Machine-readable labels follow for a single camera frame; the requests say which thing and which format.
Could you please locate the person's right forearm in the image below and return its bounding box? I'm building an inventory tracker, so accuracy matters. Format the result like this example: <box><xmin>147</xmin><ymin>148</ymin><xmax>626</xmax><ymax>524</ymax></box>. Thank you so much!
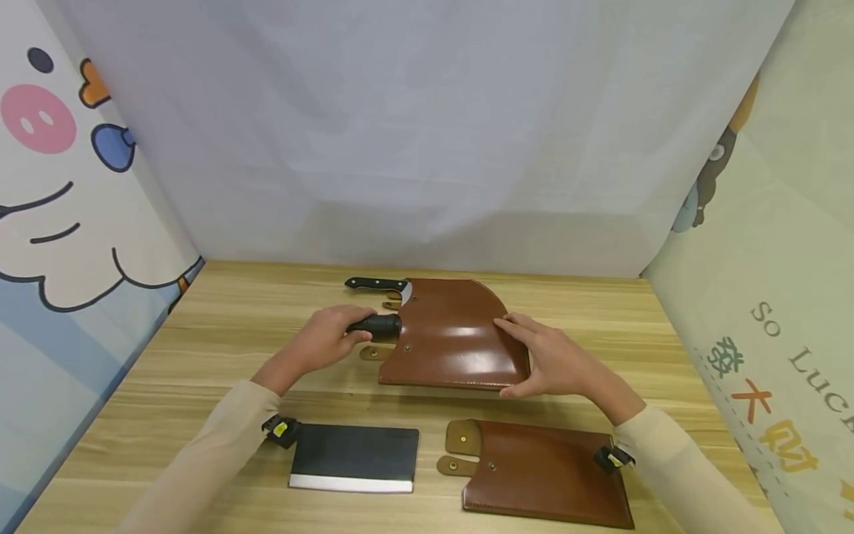
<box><xmin>589</xmin><ymin>371</ymin><xmax>768</xmax><ymax>534</ymax></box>

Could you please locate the person's left hand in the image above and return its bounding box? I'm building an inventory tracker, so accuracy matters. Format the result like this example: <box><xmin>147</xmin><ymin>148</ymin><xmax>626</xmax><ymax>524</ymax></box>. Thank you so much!
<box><xmin>280</xmin><ymin>304</ymin><xmax>380</xmax><ymax>380</ymax></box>

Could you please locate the person's right hand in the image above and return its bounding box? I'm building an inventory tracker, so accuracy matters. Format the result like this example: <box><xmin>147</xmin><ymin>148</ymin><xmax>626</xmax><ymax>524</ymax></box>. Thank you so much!
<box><xmin>493</xmin><ymin>312</ymin><xmax>614</xmax><ymax>407</ymax></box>

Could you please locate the knife with plain black handle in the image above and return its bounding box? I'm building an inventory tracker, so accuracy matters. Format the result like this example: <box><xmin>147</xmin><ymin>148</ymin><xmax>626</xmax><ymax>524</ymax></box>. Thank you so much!
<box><xmin>346</xmin><ymin>314</ymin><xmax>404</xmax><ymax>343</ymax></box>

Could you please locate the rectangular brown leather knife sheath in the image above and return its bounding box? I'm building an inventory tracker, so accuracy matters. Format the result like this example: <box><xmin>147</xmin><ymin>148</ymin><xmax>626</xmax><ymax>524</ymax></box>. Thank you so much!
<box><xmin>436</xmin><ymin>418</ymin><xmax>636</xmax><ymax>530</ymax></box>

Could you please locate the knife with riveted black handle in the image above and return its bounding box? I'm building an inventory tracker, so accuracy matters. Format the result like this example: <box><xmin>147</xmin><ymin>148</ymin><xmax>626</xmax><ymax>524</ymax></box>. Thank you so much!
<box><xmin>344</xmin><ymin>276</ymin><xmax>414</xmax><ymax>306</ymax></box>

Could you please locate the curved brown leather knife sheath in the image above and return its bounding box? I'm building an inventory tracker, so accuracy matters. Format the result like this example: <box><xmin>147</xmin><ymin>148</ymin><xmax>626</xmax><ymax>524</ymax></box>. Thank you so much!
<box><xmin>360</xmin><ymin>278</ymin><xmax>533</xmax><ymax>392</ymax></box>

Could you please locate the black blade cleaver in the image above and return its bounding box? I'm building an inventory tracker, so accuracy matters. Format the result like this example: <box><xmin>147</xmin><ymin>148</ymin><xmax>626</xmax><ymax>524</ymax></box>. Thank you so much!
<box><xmin>287</xmin><ymin>423</ymin><xmax>420</xmax><ymax>495</ymax></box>

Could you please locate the person's left forearm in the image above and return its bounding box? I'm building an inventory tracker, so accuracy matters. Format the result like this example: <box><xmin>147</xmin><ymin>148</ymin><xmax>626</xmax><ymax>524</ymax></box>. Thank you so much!
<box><xmin>116</xmin><ymin>353</ymin><xmax>301</xmax><ymax>534</ymax></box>

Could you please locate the black wrist band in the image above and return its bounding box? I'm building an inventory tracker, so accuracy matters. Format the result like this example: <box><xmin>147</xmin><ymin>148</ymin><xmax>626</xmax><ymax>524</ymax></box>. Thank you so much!
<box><xmin>593</xmin><ymin>443</ymin><xmax>637</xmax><ymax>476</ymax></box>
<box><xmin>260</xmin><ymin>413</ymin><xmax>302</xmax><ymax>450</ymax></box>

